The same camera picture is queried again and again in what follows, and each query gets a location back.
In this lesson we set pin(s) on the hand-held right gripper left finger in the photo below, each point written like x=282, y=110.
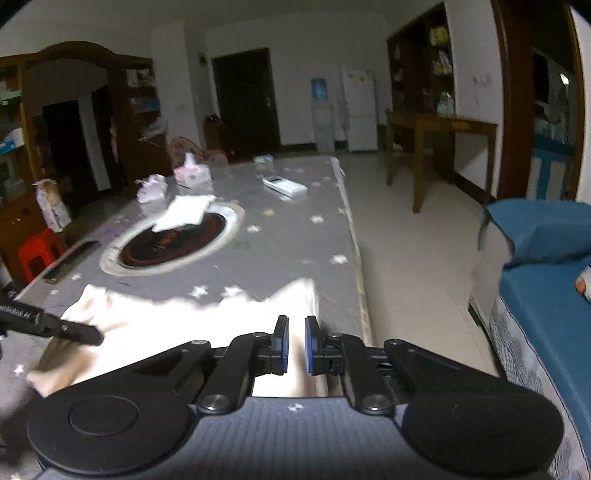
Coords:
x=284, y=345

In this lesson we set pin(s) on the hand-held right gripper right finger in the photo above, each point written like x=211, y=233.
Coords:
x=310, y=345

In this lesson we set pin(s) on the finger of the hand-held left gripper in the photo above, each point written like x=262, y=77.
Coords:
x=51, y=325

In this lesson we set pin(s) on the cream long-sleeved top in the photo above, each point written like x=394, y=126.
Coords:
x=184, y=318

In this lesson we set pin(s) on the red plastic stool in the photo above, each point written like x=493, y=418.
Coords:
x=39, y=251

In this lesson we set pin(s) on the grey star-print tablecloth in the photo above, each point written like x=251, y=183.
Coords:
x=286, y=258

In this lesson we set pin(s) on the round built-in induction hob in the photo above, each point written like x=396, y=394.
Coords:
x=138, y=251

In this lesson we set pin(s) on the white printed paper bag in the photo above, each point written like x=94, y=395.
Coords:
x=53, y=205

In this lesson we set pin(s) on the white crumpled cloth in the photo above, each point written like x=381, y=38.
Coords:
x=184, y=211

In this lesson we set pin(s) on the small pale packet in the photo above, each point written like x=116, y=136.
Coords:
x=263, y=159

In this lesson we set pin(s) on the arched wooden shelf cabinet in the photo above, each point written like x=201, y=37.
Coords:
x=134, y=120

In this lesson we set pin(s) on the water dispenser with blue bottle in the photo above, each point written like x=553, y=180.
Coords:
x=322, y=120

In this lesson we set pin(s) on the blue covered sofa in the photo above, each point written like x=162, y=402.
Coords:
x=545, y=323

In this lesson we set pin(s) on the white refrigerator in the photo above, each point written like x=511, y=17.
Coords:
x=359, y=110

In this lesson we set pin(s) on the dark wooden door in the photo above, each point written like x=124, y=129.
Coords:
x=247, y=97

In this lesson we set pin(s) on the blue cushion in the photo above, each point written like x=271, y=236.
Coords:
x=540, y=230

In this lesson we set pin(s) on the wooden side desk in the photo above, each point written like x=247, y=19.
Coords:
x=443, y=124

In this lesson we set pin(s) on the white and orange toy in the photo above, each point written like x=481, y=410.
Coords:
x=584, y=284

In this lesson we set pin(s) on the tall wooden shelf cabinet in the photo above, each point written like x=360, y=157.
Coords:
x=415, y=55

